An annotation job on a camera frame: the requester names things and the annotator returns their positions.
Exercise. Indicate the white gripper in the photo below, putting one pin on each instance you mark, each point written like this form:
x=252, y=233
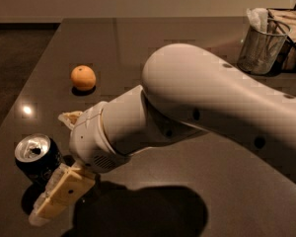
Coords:
x=90, y=138

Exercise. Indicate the dark blue pepsi can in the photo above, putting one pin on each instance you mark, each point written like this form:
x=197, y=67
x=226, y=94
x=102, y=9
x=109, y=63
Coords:
x=38, y=156

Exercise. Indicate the metal mesh cup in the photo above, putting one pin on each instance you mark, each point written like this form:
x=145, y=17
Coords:
x=261, y=48

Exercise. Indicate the white crumpled napkin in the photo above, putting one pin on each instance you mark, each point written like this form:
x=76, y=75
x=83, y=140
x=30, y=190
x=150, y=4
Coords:
x=258, y=19

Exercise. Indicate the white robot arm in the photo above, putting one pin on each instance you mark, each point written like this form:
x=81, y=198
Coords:
x=184, y=90

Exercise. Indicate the orange fruit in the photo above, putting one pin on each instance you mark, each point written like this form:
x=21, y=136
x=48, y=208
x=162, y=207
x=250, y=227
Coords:
x=83, y=78

